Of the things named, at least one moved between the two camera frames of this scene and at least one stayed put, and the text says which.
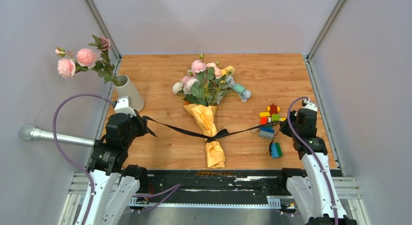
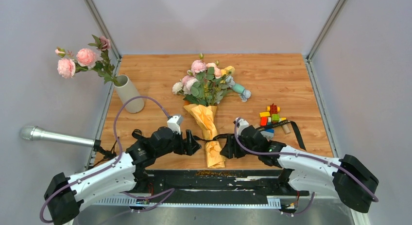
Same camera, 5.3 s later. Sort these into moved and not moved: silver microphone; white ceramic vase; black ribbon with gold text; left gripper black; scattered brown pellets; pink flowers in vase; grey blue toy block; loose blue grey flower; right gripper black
Moved: black ribbon with gold text; right gripper black; left gripper black
Not moved: silver microphone; grey blue toy block; pink flowers in vase; scattered brown pellets; loose blue grey flower; white ceramic vase
